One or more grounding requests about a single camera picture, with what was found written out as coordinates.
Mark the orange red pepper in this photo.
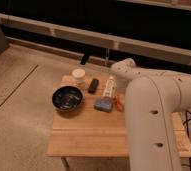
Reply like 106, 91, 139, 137
114, 94, 124, 112

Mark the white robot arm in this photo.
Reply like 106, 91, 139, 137
111, 58, 191, 171

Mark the white ceramic cup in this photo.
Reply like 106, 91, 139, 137
72, 68, 86, 84

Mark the dark ceramic bowl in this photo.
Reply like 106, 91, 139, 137
52, 86, 83, 112

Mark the black rectangular block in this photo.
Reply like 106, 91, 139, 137
88, 79, 99, 94

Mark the white tube with label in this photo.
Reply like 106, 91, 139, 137
103, 76, 116, 98

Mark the blue sponge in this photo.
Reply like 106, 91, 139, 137
94, 97, 113, 113

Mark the wooden table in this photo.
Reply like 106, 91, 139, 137
46, 74, 191, 159

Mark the metal table leg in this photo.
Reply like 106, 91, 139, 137
61, 157, 70, 171

